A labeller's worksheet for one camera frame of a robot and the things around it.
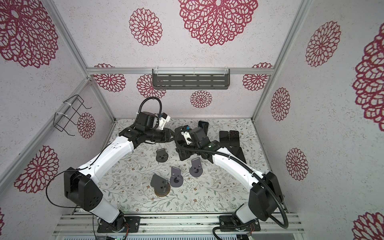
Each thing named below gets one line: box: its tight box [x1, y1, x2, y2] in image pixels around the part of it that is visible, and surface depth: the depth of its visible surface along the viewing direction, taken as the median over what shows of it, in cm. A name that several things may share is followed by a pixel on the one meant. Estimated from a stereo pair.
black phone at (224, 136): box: [219, 130, 229, 143], surface depth 115 cm
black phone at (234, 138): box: [229, 130, 240, 147], surface depth 112 cm
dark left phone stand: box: [156, 148, 169, 163], surface depth 97 cm
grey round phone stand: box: [169, 166, 184, 188], surface depth 88 cm
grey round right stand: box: [189, 157, 204, 178], surface depth 89 cm
